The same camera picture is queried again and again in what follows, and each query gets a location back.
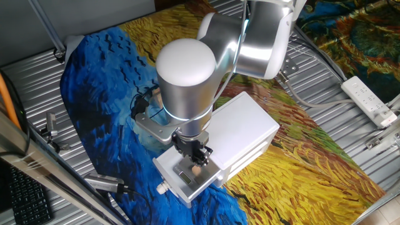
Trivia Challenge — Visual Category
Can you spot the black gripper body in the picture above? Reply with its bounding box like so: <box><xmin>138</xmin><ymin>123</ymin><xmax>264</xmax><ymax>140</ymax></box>
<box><xmin>171</xmin><ymin>131</ymin><xmax>211</xmax><ymax>159</ymax></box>

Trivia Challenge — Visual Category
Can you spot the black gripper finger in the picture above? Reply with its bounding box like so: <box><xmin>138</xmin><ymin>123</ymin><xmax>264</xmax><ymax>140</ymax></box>
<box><xmin>186</xmin><ymin>149</ymin><xmax>203</xmax><ymax>167</ymax></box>
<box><xmin>199</xmin><ymin>145</ymin><xmax>214</xmax><ymax>166</ymax></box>

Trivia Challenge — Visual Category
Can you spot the white plastic drawer cabinet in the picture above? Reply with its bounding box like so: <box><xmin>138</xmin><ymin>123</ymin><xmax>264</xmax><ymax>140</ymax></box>
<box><xmin>204</xmin><ymin>91</ymin><xmax>281</xmax><ymax>189</ymax></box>

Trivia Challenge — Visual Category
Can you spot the small digital scale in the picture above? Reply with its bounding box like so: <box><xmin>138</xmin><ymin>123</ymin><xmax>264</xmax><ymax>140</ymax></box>
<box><xmin>172</xmin><ymin>156</ymin><xmax>219</xmax><ymax>192</ymax></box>

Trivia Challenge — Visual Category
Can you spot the blue and yellow painted cloth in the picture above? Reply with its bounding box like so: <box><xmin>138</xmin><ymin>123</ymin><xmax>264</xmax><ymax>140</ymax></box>
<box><xmin>59</xmin><ymin>0</ymin><xmax>387</xmax><ymax>225</ymax></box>

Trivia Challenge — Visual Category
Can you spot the white pad under cloth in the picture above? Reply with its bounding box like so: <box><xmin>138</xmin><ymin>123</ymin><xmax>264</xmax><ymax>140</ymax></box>
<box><xmin>63</xmin><ymin>34</ymin><xmax>86</xmax><ymax>68</ymax></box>

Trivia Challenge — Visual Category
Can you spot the black keyboard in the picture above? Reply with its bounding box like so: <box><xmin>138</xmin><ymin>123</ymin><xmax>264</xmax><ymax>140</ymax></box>
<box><xmin>6</xmin><ymin>164</ymin><xmax>54</xmax><ymax>225</ymax></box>

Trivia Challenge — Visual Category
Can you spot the white power strip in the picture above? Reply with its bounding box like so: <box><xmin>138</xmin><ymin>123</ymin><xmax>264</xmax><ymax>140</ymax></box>
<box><xmin>340</xmin><ymin>76</ymin><xmax>398</xmax><ymax>129</ymax></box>

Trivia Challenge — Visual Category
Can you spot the grey metal pole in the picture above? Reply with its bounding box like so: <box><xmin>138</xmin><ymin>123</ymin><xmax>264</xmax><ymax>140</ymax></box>
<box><xmin>27</xmin><ymin>0</ymin><xmax>67</xmax><ymax>60</ymax></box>

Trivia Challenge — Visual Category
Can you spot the dark green painted cloth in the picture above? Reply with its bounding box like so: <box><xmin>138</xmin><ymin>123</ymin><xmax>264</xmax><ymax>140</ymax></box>
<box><xmin>295</xmin><ymin>0</ymin><xmax>400</xmax><ymax>104</ymax></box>

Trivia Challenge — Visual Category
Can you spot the wrist camera on grey bracket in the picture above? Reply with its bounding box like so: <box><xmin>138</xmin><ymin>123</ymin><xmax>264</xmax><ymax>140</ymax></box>
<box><xmin>129</xmin><ymin>84</ymin><xmax>175</xmax><ymax>145</ymax></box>

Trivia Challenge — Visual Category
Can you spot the black camera cable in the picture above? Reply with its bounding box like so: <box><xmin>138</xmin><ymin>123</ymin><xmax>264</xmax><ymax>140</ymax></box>
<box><xmin>123</xmin><ymin>186</ymin><xmax>154</xmax><ymax>225</ymax></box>

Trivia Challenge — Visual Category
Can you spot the silver depth camera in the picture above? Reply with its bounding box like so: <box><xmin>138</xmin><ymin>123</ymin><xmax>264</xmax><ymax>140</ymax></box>
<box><xmin>83</xmin><ymin>174</ymin><xmax>131</xmax><ymax>194</ymax></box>

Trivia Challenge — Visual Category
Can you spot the thick grey robot cable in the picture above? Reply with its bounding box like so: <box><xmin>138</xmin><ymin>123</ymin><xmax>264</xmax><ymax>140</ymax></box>
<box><xmin>277</xmin><ymin>71</ymin><xmax>356</xmax><ymax>109</ymax></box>

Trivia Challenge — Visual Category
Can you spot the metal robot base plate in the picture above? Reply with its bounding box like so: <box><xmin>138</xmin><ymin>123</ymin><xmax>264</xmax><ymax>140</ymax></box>
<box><xmin>280</xmin><ymin>55</ymin><xmax>300</xmax><ymax>83</ymax></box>

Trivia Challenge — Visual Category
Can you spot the aluminium frame bar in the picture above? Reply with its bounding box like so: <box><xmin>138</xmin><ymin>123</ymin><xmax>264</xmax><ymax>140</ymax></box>
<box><xmin>0</xmin><ymin>111</ymin><xmax>132</xmax><ymax>225</ymax></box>

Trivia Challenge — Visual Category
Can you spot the small metal bracket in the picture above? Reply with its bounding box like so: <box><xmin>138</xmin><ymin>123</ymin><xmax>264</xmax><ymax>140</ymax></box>
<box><xmin>364</xmin><ymin>131</ymin><xmax>400</xmax><ymax>150</ymax></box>

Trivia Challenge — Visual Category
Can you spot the orange cable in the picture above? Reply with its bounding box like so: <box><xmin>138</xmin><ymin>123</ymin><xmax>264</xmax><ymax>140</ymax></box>
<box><xmin>0</xmin><ymin>73</ymin><xmax>21</xmax><ymax>129</ymax></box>

